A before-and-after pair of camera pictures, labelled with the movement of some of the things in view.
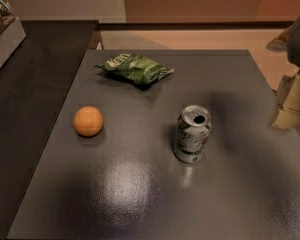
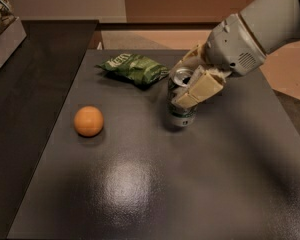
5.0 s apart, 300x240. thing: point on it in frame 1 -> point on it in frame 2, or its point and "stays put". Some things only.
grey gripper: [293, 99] -> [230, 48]
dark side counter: [27, 94] stays put
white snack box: [6, 30] stays put
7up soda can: [193, 129] -> [179, 116]
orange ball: [88, 121] stays put
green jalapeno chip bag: [135, 68] stays put
